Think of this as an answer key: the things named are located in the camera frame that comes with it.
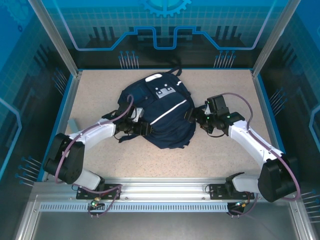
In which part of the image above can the navy blue backpack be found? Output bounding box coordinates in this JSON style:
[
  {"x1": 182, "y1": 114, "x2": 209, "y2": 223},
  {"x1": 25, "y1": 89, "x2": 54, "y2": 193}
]
[{"x1": 117, "y1": 66, "x2": 208, "y2": 150}]

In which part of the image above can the grey pencil case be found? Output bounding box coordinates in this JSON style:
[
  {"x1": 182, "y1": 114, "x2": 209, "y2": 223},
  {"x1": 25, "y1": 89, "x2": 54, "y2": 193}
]
[{"x1": 67, "y1": 119, "x2": 80, "y2": 133}]

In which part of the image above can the blue table edge strip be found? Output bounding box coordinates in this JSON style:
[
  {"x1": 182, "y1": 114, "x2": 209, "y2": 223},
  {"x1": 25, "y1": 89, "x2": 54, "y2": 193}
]
[
  {"x1": 256, "y1": 74, "x2": 288, "y2": 151},
  {"x1": 36, "y1": 74, "x2": 76, "y2": 182}
]

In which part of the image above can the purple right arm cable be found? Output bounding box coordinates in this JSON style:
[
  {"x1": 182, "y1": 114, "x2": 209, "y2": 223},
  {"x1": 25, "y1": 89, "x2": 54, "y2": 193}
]
[{"x1": 221, "y1": 92, "x2": 301, "y2": 202}]

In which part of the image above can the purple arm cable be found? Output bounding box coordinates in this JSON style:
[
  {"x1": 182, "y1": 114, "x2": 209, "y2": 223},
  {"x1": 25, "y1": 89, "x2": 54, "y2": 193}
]
[
  {"x1": 54, "y1": 94, "x2": 135, "y2": 185},
  {"x1": 221, "y1": 92, "x2": 301, "y2": 202}
]

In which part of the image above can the aluminium table side rail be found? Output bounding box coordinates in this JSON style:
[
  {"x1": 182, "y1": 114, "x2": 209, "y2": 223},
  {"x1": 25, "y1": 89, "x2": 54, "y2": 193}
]
[
  {"x1": 47, "y1": 71, "x2": 83, "y2": 181},
  {"x1": 250, "y1": 70, "x2": 286, "y2": 152}
]

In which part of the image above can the wide aluminium rail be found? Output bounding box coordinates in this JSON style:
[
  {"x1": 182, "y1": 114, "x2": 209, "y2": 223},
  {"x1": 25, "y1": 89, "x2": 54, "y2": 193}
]
[{"x1": 32, "y1": 176, "x2": 301, "y2": 201}]

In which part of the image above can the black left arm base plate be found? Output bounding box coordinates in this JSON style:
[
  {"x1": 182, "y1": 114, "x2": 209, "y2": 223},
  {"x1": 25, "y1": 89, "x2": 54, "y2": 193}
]
[{"x1": 76, "y1": 183, "x2": 123, "y2": 201}]

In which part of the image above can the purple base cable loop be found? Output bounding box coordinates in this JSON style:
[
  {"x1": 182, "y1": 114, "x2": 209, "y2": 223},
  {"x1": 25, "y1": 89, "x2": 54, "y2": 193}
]
[
  {"x1": 226, "y1": 189, "x2": 260, "y2": 219},
  {"x1": 86, "y1": 186, "x2": 124, "y2": 219}
]

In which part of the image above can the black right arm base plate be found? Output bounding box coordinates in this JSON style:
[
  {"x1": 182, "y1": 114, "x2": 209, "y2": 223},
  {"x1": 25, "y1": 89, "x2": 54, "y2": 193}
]
[{"x1": 208, "y1": 183, "x2": 256, "y2": 201}]

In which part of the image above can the slotted white cable duct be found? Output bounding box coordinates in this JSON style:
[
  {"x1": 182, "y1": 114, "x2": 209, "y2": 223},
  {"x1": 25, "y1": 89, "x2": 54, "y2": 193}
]
[{"x1": 39, "y1": 202, "x2": 230, "y2": 213}]

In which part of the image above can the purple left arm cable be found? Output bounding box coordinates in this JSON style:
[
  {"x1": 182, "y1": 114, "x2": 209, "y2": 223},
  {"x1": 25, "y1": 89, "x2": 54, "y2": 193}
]
[{"x1": 54, "y1": 94, "x2": 135, "y2": 185}]

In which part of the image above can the aluminium frame post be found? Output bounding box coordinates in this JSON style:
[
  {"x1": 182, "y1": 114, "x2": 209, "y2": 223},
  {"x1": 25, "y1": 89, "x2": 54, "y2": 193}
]
[
  {"x1": 27, "y1": 0, "x2": 83, "y2": 77},
  {"x1": 250, "y1": 0, "x2": 295, "y2": 78}
]

